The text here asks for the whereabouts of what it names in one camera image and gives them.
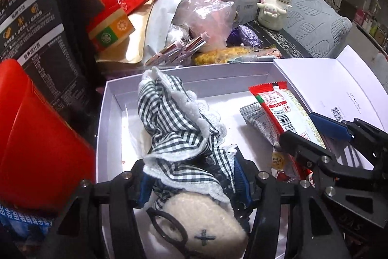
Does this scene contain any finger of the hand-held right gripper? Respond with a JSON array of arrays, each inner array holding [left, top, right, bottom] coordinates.
[[308, 112, 388, 170], [278, 131, 376, 187]]

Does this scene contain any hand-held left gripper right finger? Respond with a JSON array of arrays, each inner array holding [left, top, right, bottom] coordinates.
[[233, 153, 352, 259]]

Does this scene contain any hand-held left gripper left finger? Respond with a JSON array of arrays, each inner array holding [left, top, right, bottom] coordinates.
[[38, 159, 155, 259]]

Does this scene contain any small yellow red sachet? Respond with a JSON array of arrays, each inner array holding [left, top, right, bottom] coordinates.
[[271, 150, 287, 171]]

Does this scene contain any red snack packet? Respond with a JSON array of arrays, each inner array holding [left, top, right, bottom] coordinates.
[[249, 81, 327, 181]]

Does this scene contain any grey green sachet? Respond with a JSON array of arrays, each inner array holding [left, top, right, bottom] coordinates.
[[239, 102, 280, 148]]

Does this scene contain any white cardboard box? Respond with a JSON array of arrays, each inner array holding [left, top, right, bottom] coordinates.
[[96, 45, 388, 259]]

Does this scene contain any plush doll gingham dress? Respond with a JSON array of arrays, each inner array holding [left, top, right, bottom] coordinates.
[[138, 66, 250, 259]]

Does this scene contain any grey leaf-pattern cushion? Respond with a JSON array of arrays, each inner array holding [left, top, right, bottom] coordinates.
[[267, 0, 353, 58]]

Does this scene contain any row of cosmetic bottles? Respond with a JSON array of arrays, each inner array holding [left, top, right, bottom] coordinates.
[[355, 0, 388, 47]]

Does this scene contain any red canister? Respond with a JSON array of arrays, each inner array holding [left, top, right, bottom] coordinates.
[[0, 59, 97, 212]]

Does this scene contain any purple wrapper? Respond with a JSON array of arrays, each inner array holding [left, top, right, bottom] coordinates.
[[227, 25, 263, 49]]

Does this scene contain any yellow snack packet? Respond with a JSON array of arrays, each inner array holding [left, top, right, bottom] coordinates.
[[194, 46, 283, 66]]

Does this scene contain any blue tube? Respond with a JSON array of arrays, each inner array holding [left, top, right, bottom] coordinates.
[[0, 203, 56, 234]]

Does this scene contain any white cartoon dog jar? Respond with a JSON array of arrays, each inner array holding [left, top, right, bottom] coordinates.
[[257, 0, 293, 31]]

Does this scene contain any pink lip gloss tube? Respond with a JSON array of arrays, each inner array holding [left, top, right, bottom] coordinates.
[[174, 31, 211, 56], [145, 48, 194, 66]]

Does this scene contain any gold envelope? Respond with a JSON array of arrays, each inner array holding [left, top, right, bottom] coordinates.
[[96, 0, 160, 64]]

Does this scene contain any clear plastic bag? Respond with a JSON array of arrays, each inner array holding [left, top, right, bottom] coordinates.
[[168, 0, 236, 54]]

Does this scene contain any red orange green carton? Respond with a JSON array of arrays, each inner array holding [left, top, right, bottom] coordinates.
[[77, 0, 136, 53]]

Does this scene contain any white paper bag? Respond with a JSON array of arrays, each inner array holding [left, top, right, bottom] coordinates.
[[142, 0, 199, 58]]

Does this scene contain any black printed pouch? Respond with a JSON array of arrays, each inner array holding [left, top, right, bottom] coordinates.
[[0, 0, 102, 129]]

